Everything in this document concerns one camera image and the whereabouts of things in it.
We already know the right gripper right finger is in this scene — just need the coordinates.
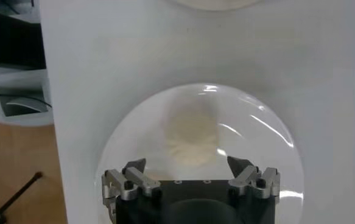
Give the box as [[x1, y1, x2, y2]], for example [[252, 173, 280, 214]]
[[227, 155, 281, 200]]

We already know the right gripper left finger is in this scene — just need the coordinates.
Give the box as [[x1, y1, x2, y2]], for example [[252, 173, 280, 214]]
[[101, 157, 163, 214]]

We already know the white steamed baozi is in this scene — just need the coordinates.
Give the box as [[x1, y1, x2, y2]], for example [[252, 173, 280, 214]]
[[163, 103, 219, 167]]

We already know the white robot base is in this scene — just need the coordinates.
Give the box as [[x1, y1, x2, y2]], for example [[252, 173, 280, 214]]
[[0, 69, 55, 127]]

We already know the white round plate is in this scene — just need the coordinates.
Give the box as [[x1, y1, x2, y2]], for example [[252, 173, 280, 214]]
[[96, 82, 305, 224]]

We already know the black metal rod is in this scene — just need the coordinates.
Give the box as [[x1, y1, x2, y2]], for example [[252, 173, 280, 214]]
[[0, 171, 43, 224]]

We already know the cream electric cooker pot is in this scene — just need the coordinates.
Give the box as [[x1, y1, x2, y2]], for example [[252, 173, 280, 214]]
[[170, 0, 265, 12]]

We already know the black machine housing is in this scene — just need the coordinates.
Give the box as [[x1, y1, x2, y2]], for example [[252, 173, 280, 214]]
[[0, 0, 47, 70]]

